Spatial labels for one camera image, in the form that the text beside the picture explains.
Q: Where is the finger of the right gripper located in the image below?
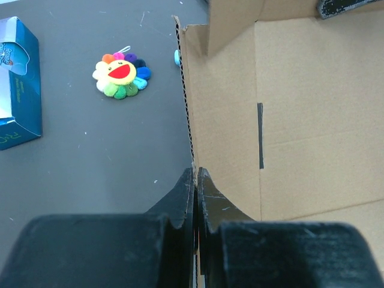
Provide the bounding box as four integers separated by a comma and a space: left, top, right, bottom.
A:
316, 0, 383, 20

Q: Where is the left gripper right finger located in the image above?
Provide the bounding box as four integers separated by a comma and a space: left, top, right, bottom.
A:
196, 168, 383, 287

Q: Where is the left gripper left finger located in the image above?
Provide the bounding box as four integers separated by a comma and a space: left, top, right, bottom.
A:
1, 169, 194, 287

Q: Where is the brown cardboard box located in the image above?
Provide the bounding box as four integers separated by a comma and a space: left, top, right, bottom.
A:
175, 1, 383, 278

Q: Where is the blue toothpaste box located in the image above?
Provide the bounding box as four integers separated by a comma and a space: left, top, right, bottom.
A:
1, 16, 43, 151

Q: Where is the rainbow flower plush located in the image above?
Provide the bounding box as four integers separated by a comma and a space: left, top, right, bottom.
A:
92, 46, 152, 100

